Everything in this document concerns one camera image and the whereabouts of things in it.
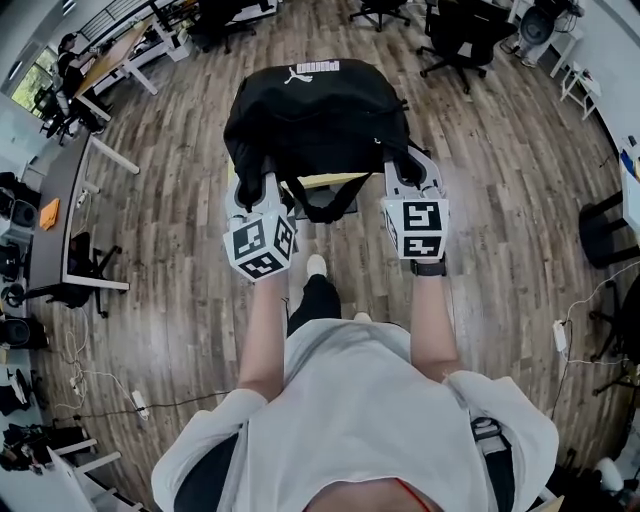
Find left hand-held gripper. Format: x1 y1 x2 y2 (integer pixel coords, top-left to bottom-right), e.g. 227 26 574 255
223 171 298 284

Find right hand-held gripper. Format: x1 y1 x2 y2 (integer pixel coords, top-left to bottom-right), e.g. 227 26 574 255
380 148 451 262

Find black backpack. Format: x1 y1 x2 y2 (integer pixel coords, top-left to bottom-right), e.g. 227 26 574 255
222 58 432 225

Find person's right forearm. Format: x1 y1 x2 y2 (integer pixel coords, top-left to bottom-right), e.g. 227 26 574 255
409 258 464 385

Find person's left forearm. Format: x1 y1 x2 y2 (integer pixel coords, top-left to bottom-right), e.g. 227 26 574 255
234 272 292 402

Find yellow table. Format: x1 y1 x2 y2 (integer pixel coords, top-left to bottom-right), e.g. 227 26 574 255
227 162 374 222

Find black wristwatch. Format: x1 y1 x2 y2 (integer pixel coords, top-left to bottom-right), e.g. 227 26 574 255
410 259 448 278

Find person's black trousers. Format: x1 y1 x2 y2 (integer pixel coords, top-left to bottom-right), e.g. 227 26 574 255
285 273 343 334

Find black office chair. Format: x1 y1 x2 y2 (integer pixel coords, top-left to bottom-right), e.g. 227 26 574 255
347 0 413 33
416 0 519 96
66 231 124 320
186 0 282 55
588 278 640 397

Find small white side table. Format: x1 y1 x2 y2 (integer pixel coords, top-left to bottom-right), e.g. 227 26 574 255
559 61 604 122

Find black mesh chair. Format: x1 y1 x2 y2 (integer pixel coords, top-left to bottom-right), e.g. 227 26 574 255
578 189 633 272

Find grey curved desk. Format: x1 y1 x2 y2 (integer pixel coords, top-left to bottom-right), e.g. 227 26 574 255
25 130 142 302

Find wooden desk with white legs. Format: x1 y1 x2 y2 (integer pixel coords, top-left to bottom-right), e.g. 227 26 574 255
73 18 162 122

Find orange cloth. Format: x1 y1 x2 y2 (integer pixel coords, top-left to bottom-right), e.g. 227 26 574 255
38 197 62 232

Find person's white shirt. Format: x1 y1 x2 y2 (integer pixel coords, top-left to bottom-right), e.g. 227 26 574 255
151 319 560 512

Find black harness strap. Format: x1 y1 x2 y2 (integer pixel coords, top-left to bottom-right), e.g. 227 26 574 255
469 415 516 512

